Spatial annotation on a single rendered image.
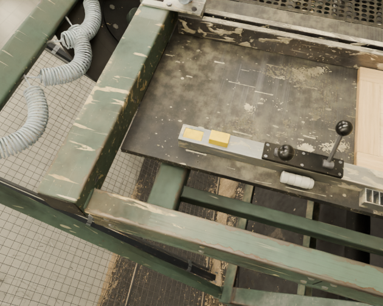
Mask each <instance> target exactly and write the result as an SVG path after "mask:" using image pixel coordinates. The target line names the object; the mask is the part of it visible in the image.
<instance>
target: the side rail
mask: <svg viewBox="0 0 383 306"><path fill-rule="evenodd" d="M84 211H85V213H88V214H90V215H91V216H92V217H93V218H94V219H95V220H94V223H95V224H97V225H101V226H104V227H107V228H111V229H114V230H117V231H121V232H124V233H128V234H132V235H134V236H138V237H142V238H144V239H148V240H152V241H155V242H159V243H162V244H165V245H169V246H171V247H175V248H179V249H182V250H186V251H189V252H192V253H196V254H200V255H203V256H206V257H210V258H213V259H216V260H220V261H223V262H227V263H230V264H234V265H237V266H240V267H244V268H247V269H250V270H254V271H258V272H261V273H264V274H268V275H271V276H275V277H279V278H281V279H285V280H287V281H291V282H295V283H298V284H302V285H306V286H308V287H312V288H316V289H318V290H322V291H326V292H329V293H332V294H336V295H339V296H343V297H346V298H349V299H353V300H356V301H359V302H363V303H366V304H370V305H374V306H383V268H381V267H377V266H374V265H370V264H367V263H363V262H359V261H356V260H352V259H348V258H345V257H341V256H337V255H334V254H330V253H326V252H323V251H319V250H315V249H312V248H308V247H306V246H301V245H297V244H295V243H291V242H287V241H284V240H280V239H276V238H273V237H269V236H265V235H262V234H258V233H254V232H251V231H248V230H244V229H241V228H237V227H234V226H230V225H226V224H223V223H219V222H215V221H212V220H208V219H204V218H201V217H197V216H193V215H190V214H186V213H183V212H179V211H175V210H172V209H168V208H164V207H161V206H157V205H154V204H150V203H147V202H143V201H140V200H136V199H132V198H129V197H125V196H122V195H118V194H114V193H111V192H107V191H103V190H101V189H96V188H94V192H93V194H92V196H91V199H90V201H89V203H88V205H87V207H86V209H84Z"/></svg>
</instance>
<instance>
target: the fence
mask: <svg viewBox="0 0 383 306"><path fill-rule="evenodd" d="M185 128H189V129H194V130H197V131H201V132H204V134H203V137H202V140H201V141H197V140H193V139H190V138H185V137H183V134H184V132H185ZM210 133H211V131H210V130H207V129H203V128H200V127H195V126H190V125H187V124H183V126H182V129H181V132H180V134H179V138H178V145H179V146H180V147H183V148H187V149H192V150H195V151H199V152H204V153H207V154H212V155H216V156H219V157H224V158H228V159H231V160H236V161H239V162H243V163H248V164H251V165H255V166H260V167H263V168H268V169H271V170H275V171H279V172H282V171H286V172H289V173H293V174H298V175H301V176H305V177H309V178H311V179H313V180H315V181H318V182H323V183H327V184H330V185H335V186H340V187H343V188H347V189H352V190H355V191H359V192H360V191H361V190H363V189H364V188H368V189H373V190H376V191H380V192H383V172H382V171H377V170H374V169H369V168H365V167H361V166H356V165H352V164H349V163H344V168H343V177H342V178H336V177H331V176H328V175H323V174H319V173H316V172H311V171H307V170H304V169H299V168H295V167H292V166H287V165H283V164H279V163H275V162H272V161H267V160H263V159H261V157H262V153H263V148H264V143H260V142H257V141H253V140H248V139H245V138H240V137H236V136H233V135H231V136H230V139H229V143H228V146H227V148H225V147H222V146H218V145H215V144H210V143H209V137H210Z"/></svg>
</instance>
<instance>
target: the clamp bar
mask: <svg viewBox="0 0 383 306"><path fill-rule="evenodd" d="M206 1H207V0H193V1H192V2H189V3H188V4H186V5H184V4H181V3H180V2H179V1H178V0H164V1H163V2H160V1H154V0H143V2H142V5H147V6H150V7H156V8H160V9H167V10H172V11H176V12H178V30H179V33H182V34H186V35H191V36H197V37H201V38H207V39H212V40H215V41H221V42H225V43H231V44H236V45H240V46H245V47H251V48H254V49H260V50H266V51H270V52H275V53H280V54H284V55H290V56H296V57H299V58H304V59H308V60H314V61H320V62H323V63H329V64H334V65H338V66H344V67H349V68H353V69H359V68H360V67H366V68H369V69H375V70H380V71H383V42H379V41H373V40H369V39H363V38H358V37H353V36H348V35H342V34H338V33H332V32H326V31H322V30H316V29H310V28H306V27H300V26H297V25H290V24H285V23H280V22H275V21H269V20H265V19H259V18H253V17H249V16H243V15H237V14H233V13H227V12H221V11H217V10H212V9H208V8H207V9H206V8H205V5H206Z"/></svg>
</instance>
